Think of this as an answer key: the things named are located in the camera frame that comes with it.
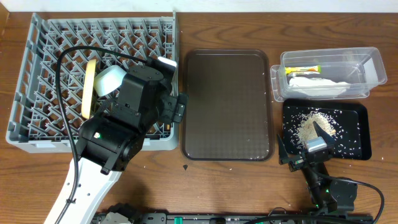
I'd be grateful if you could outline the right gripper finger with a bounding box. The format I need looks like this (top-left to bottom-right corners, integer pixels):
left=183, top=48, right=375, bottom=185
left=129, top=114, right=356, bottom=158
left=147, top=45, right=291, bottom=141
left=313, top=121, right=335, bottom=145
left=277, top=135, right=289, bottom=165

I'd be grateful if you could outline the white napkin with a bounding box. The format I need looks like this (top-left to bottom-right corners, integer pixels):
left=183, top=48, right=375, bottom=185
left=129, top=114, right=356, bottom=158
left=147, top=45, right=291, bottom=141
left=289, top=77, right=351, bottom=96

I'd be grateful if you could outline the green orange snack wrapper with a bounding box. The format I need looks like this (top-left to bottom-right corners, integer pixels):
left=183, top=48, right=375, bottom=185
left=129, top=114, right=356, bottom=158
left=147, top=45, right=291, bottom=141
left=285, top=65, right=322, bottom=76

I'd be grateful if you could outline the yellow round plate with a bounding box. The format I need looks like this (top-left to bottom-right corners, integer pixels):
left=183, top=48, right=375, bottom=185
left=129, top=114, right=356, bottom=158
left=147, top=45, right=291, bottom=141
left=81, top=59, right=96, bottom=119

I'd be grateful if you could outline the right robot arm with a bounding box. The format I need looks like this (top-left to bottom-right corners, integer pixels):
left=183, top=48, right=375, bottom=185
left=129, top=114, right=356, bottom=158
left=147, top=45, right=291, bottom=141
left=277, top=122, right=358, bottom=216

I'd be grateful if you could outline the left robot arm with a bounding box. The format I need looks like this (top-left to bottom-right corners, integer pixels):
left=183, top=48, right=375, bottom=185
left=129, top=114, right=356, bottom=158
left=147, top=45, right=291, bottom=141
left=45, top=57, right=188, bottom=223

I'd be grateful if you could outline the pile of rice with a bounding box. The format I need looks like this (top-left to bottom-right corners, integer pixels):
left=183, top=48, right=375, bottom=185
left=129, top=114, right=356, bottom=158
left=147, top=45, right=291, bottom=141
left=285, top=107, right=361, bottom=156

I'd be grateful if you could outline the black rectangular tray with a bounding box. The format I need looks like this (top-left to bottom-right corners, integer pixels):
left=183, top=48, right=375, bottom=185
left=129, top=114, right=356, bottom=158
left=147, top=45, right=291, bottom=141
left=282, top=99, right=372, bottom=161

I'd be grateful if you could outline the dark brown serving tray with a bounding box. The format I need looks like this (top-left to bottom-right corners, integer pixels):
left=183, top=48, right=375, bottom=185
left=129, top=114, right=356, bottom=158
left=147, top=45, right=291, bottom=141
left=181, top=49, right=274, bottom=161

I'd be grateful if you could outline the clear plastic bin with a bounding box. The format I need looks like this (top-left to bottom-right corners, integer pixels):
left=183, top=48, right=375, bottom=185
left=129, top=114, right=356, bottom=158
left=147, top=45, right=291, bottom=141
left=270, top=47, right=387, bottom=102

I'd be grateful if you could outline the grey plastic dish rack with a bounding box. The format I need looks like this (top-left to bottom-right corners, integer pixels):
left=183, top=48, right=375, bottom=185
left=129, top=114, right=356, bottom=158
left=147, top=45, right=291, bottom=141
left=6, top=14, right=179, bottom=153

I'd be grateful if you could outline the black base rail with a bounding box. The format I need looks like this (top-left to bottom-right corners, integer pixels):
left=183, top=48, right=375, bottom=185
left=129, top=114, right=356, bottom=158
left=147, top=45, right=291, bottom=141
left=93, top=212, right=374, bottom=224

